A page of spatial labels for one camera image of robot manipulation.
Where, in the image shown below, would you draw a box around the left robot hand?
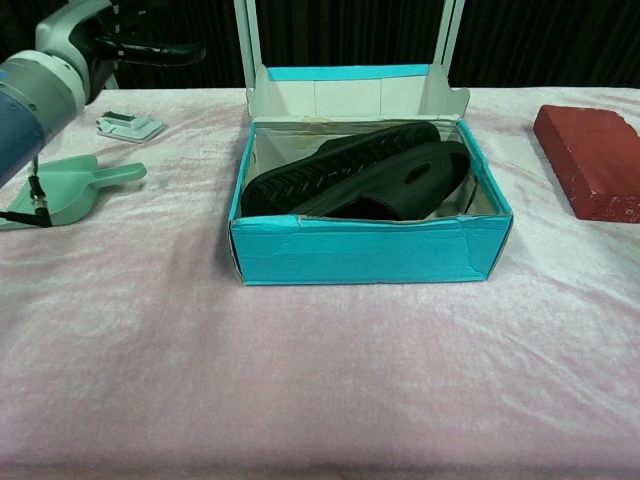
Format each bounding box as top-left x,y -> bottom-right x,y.
34,0 -> 207,105

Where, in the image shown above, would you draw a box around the black shoe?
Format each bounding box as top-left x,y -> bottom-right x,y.
240,122 -> 442,217
299,140 -> 474,221

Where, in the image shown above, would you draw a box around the teal cardboard shoe box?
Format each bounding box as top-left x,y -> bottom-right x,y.
228,63 -> 514,287

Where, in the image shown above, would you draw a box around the small white grey device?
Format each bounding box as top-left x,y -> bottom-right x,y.
95,110 -> 167,145

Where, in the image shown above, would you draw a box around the green plastic dustpan scoop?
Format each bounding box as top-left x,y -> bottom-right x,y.
0,154 -> 148,232

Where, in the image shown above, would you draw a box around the black curtain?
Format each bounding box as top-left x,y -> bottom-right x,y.
74,0 -> 640,91

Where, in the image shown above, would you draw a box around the pink velvet table cloth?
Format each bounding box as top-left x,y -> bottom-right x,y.
0,87 -> 640,480

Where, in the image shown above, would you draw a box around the red brick block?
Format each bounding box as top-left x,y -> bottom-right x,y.
532,103 -> 640,224

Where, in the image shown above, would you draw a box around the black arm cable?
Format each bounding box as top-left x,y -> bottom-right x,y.
0,154 -> 54,229

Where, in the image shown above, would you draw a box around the white frame post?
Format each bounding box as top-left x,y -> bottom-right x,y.
433,0 -> 466,76
233,0 -> 265,90

